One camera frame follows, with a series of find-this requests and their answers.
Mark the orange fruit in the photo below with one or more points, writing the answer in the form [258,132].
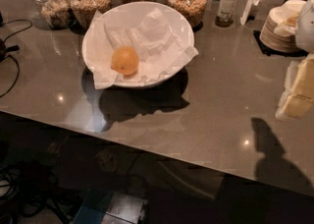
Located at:
[125,61]

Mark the stack of paper plates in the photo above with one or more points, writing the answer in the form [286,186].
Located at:
[278,32]

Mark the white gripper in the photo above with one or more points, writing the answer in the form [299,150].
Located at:
[306,27]

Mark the glass jar with oats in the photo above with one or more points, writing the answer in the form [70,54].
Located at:
[56,13]

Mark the white bowl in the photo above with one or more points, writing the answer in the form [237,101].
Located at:
[137,15]

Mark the metal box under table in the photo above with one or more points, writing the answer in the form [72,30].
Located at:
[111,208]

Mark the glass jar with grains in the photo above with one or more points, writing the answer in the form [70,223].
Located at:
[89,2]

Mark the clear glass bottle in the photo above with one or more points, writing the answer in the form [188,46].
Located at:
[224,17]

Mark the white paper napkin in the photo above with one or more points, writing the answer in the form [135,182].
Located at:
[157,43]

